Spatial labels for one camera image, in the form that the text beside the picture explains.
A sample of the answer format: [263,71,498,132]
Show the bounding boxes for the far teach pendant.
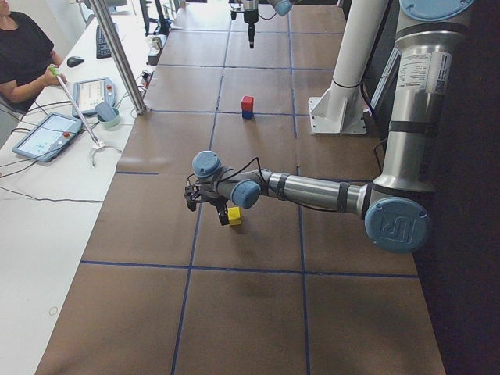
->
[73,77,116,116]

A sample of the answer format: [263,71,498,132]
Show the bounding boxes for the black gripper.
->
[243,9,258,48]
[202,190,229,226]

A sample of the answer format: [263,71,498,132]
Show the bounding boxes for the teach pendant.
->
[12,112,82,163]
[73,77,116,116]

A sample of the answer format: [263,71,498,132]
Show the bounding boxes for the white camera mast pole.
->
[331,0,390,89]

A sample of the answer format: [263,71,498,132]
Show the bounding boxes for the metal cylinder weight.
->
[151,36,164,50]

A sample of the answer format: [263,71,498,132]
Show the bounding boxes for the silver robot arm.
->
[231,0,292,49]
[184,1,474,253]

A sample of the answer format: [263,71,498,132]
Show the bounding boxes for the aluminium frame post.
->
[90,0,147,115]

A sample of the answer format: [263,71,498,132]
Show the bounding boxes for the blue wooden cube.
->
[241,110,254,120]

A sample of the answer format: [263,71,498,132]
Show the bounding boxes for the yellow wooden cube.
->
[227,206,242,226]

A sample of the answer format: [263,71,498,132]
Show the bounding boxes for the person in black shirt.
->
[1,1,63,113]

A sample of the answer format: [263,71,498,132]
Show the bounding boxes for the reacher grabber stick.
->
[48,65,123,167]

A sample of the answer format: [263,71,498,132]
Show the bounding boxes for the red wooden cube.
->
[241,95,254,113]

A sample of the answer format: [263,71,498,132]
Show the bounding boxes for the black keyboard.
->
[95,25,112,59]

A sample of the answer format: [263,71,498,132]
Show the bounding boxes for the black computer mouse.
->
[66,56,84,68]

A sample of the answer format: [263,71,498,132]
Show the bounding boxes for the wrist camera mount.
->
[229,1,244,21]
[184,184,200,212]

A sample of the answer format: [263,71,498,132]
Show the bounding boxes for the near teach pendant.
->
[12,112,82,163]

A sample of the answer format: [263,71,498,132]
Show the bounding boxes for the white mast base plate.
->
[308,83,366,134]

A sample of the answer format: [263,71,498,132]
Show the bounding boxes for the blue tape roll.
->
[95,102,120,129]

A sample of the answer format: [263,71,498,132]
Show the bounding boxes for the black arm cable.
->
[186,156,274,196]

